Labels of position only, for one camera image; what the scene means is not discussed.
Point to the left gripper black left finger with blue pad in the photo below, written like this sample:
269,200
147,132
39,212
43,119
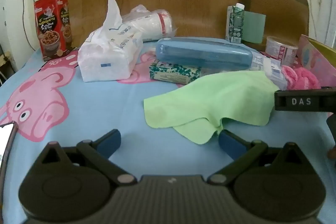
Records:
97,154

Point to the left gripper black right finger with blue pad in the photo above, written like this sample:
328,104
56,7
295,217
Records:
243,153

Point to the pink fluffy cloth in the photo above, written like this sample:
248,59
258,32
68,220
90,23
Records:
300,79

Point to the white wet wipes packet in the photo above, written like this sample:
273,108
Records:
271,67

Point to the light green cloth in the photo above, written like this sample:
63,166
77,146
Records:
196,110

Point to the blue plastic case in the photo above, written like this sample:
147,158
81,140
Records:
217,54

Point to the pink cardboard storage box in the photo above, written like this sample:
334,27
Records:
317,58

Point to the smartphone with brown case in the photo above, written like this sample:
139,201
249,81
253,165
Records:
8,132

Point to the brown wooden chair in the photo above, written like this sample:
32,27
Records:
285,19

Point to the white tissue pack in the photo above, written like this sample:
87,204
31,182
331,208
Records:
111,51

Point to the green floral patterned box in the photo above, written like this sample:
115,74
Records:
173,73

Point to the green white drink carton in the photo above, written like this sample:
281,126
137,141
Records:
234,24

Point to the white cup stack in bag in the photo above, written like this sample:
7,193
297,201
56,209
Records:
154,25

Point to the red snack box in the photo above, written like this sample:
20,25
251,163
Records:
52,20

